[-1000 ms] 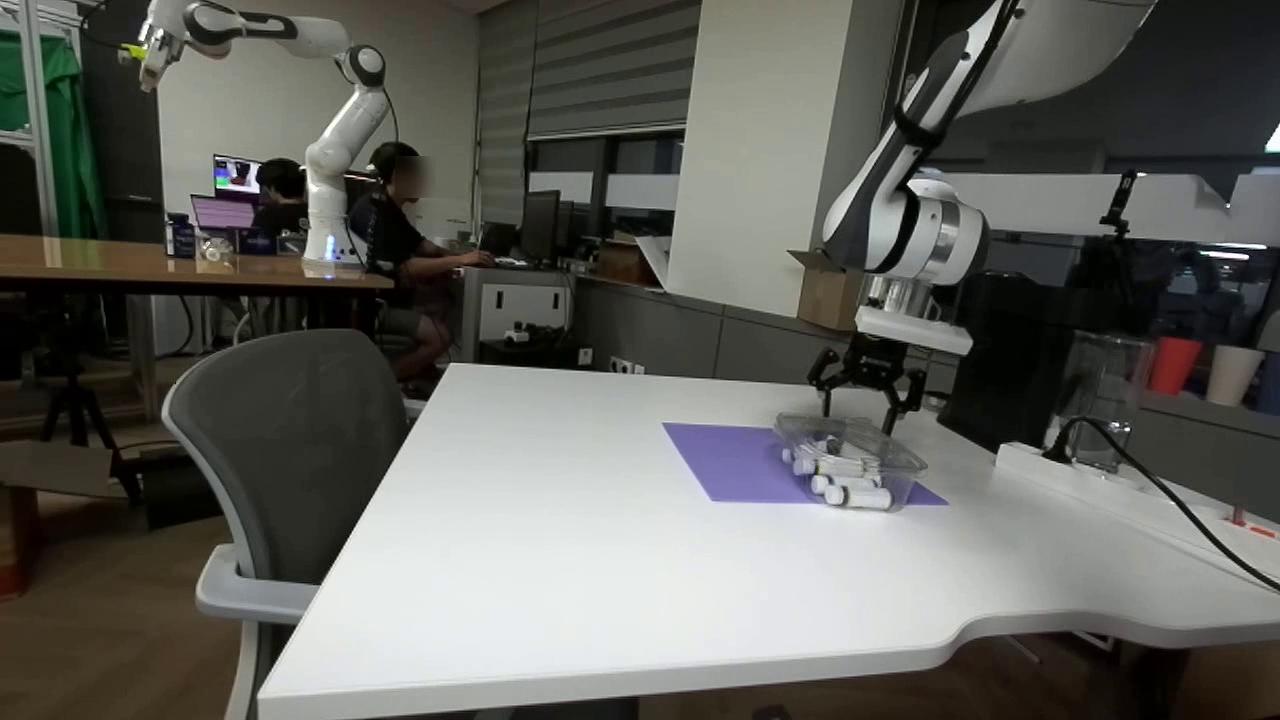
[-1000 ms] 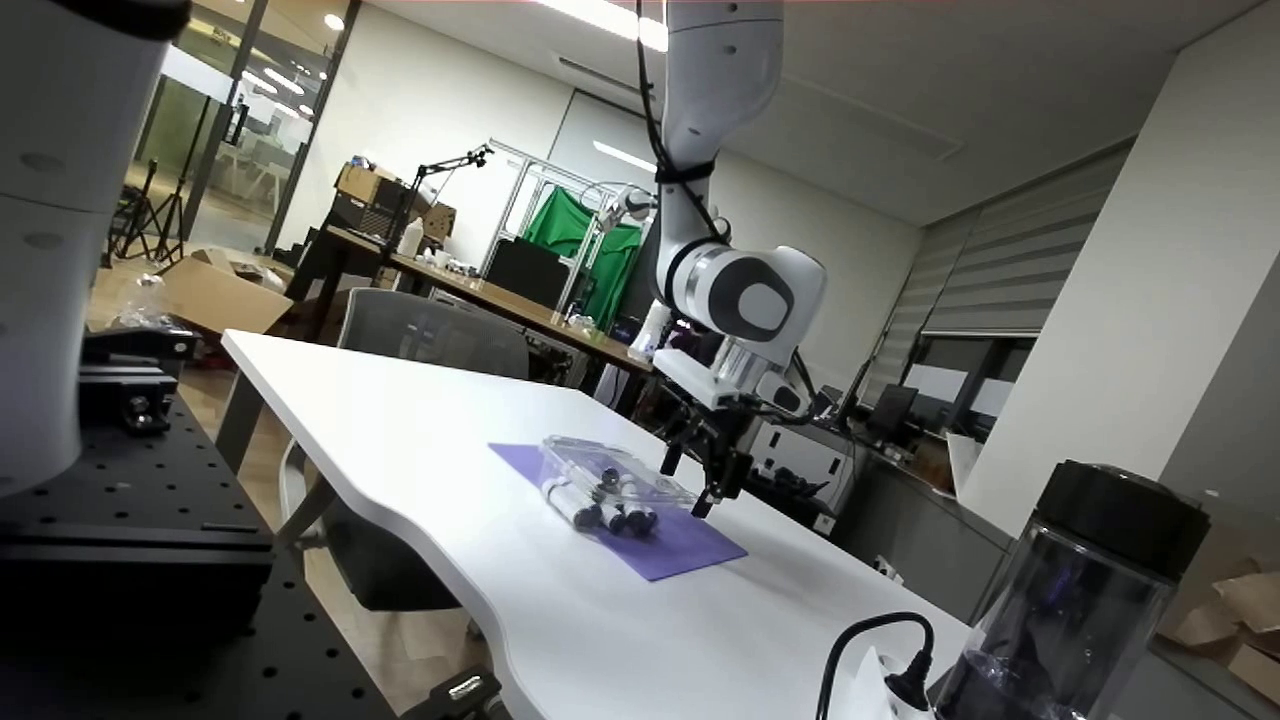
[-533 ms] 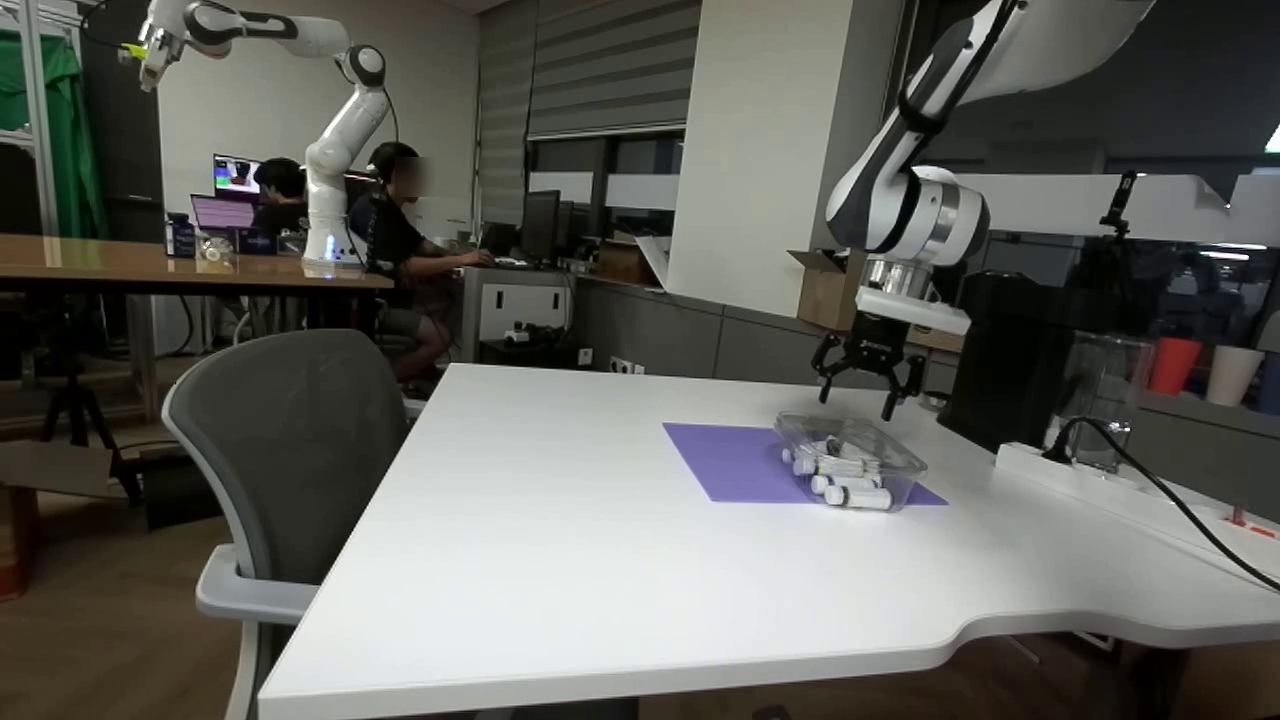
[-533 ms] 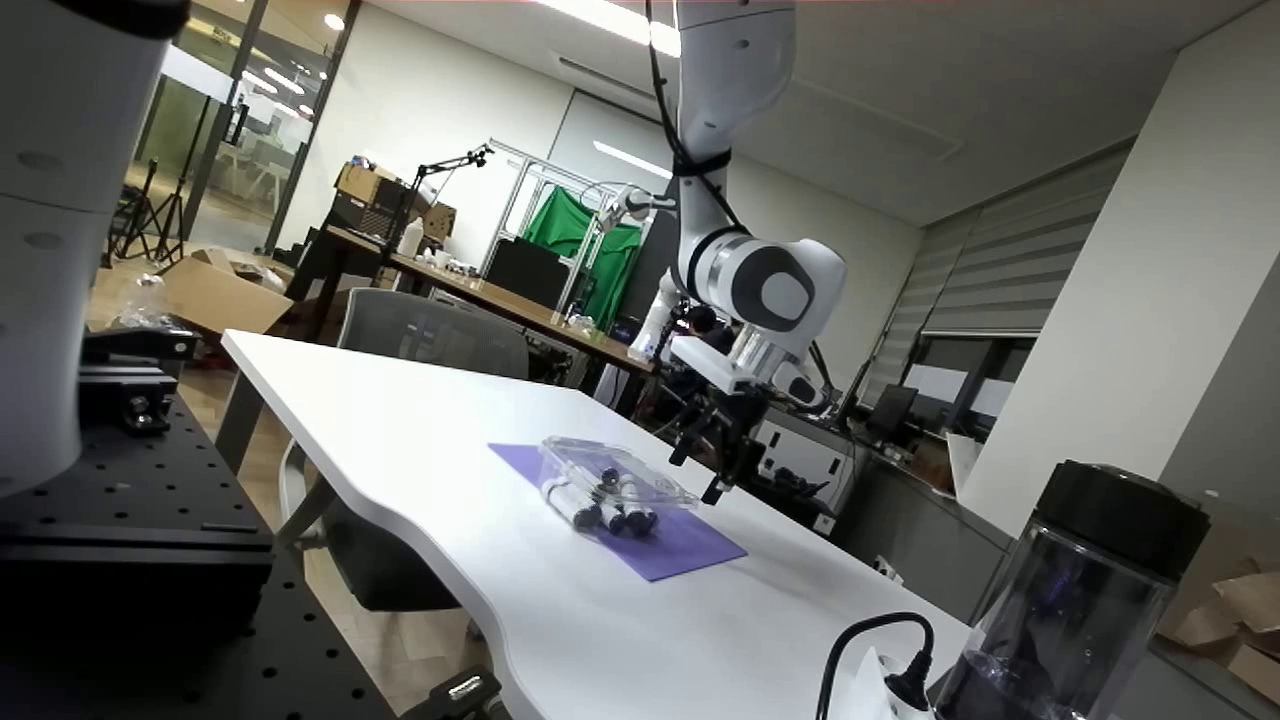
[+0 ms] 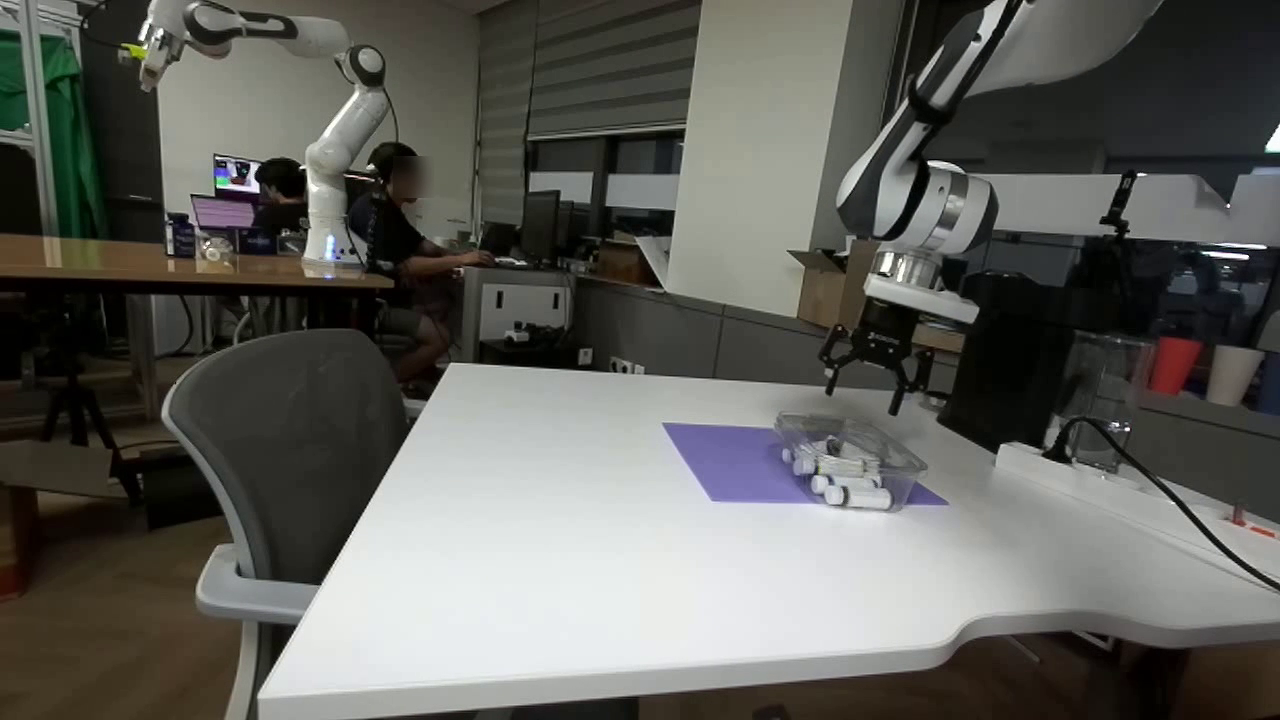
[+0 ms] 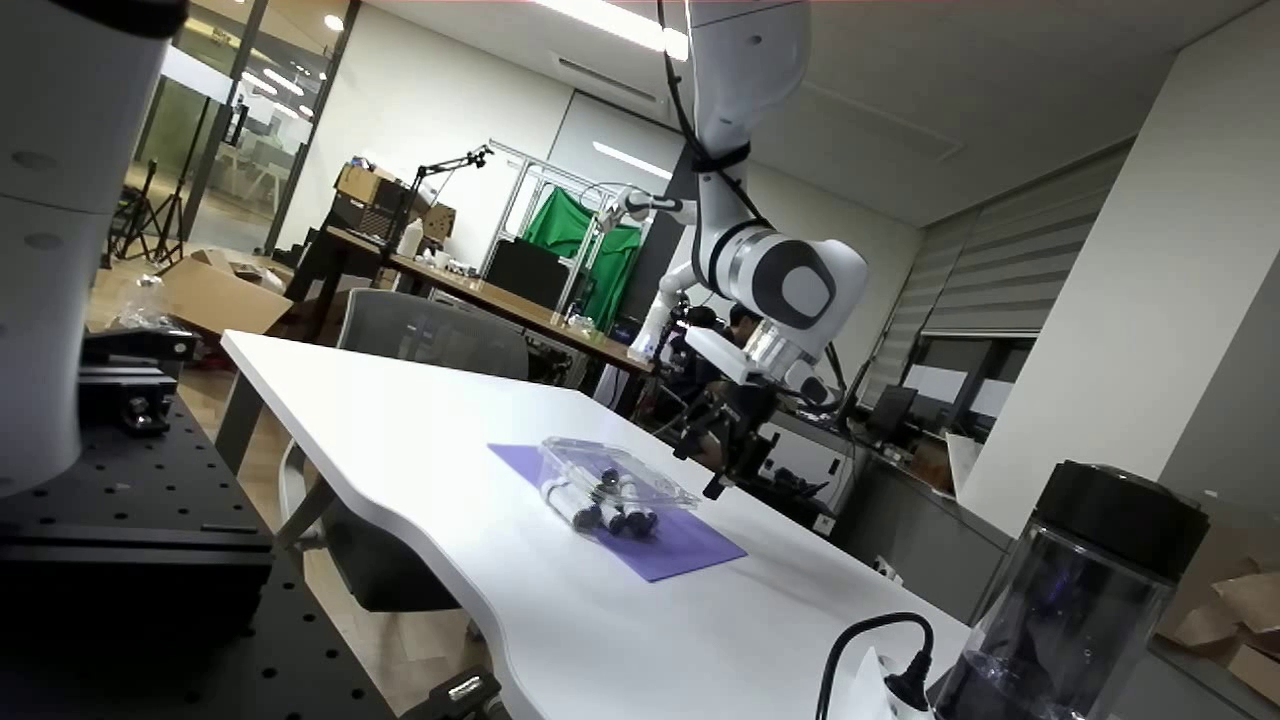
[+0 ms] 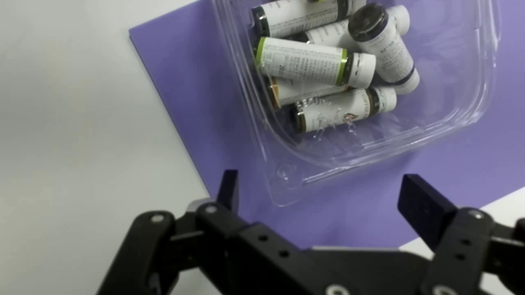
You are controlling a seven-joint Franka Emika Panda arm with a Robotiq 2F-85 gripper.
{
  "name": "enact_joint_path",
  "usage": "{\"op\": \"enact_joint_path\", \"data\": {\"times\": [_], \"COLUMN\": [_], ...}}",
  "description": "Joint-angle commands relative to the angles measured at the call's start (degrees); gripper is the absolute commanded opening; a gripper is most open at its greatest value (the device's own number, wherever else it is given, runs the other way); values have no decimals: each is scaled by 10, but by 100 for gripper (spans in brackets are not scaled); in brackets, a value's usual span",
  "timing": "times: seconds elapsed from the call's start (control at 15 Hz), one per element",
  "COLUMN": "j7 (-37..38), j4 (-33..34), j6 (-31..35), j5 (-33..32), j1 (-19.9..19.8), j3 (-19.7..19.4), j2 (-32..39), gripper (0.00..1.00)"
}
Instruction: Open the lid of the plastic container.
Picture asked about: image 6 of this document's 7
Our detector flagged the torn cardboard pieces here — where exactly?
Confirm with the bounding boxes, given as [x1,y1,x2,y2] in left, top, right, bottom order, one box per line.
[1150,567,1280,712]

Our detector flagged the long wooden table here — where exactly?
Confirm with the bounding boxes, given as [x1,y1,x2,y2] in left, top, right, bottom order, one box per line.
[310,221,656,382]

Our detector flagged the white marker pen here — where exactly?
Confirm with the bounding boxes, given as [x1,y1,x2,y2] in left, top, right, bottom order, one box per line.
[599,465,662,507]
[593,493,643,539]
[547,485,609,527]

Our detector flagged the flat cardboard sheet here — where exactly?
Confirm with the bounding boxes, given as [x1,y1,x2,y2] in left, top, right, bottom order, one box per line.
[149,249,297,342]

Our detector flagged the black clamp device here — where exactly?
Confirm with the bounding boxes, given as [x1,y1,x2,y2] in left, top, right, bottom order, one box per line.
[75,323,200,440]

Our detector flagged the pile of white small objects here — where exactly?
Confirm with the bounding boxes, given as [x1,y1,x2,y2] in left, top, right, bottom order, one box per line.
[534,433,701,548]

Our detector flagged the purple mat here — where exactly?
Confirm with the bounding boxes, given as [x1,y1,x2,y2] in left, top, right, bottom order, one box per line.
[485,440,753,589]

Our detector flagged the clear plastic container lid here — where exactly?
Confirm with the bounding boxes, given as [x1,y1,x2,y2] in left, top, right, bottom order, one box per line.
[534,433,701,512]

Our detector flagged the black power cable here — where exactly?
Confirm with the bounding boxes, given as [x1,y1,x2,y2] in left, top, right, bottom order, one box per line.
[812,610,938,720]

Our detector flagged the white clothes rack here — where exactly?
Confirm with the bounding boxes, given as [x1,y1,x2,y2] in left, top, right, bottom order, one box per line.
[481,131,675,311]

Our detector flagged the green cloth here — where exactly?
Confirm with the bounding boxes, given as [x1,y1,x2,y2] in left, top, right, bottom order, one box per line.
[517,184,649,337]

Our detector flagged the white power strip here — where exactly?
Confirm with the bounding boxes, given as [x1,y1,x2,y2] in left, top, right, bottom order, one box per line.
[851,635,974,720]

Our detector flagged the clear bottle with black lid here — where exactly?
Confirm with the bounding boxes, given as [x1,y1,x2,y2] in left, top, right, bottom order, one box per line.
[926,455,1215,720]

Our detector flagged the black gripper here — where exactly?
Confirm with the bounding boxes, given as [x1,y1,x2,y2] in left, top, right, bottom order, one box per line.
[669,382,789,507]

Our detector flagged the black computer monitor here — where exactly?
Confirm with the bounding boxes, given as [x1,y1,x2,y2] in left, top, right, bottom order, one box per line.
[481,235,573,311]

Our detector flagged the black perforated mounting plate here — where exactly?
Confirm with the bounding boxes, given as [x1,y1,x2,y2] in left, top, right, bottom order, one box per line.
[0,392,502,720]

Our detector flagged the cardboard box on wooden table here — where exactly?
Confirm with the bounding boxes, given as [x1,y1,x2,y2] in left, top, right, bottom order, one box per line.
[328,156,461,249]

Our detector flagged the gray desk partition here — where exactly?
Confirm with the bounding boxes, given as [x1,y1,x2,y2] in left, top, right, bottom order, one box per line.
[821,447,1021,593]

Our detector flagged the gray window blinds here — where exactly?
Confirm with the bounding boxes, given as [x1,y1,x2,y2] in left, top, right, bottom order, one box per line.
[915,140,1140,354]

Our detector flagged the ceiling light strip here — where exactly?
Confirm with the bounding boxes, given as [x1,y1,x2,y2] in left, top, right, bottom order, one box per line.
[526,0,696,66]

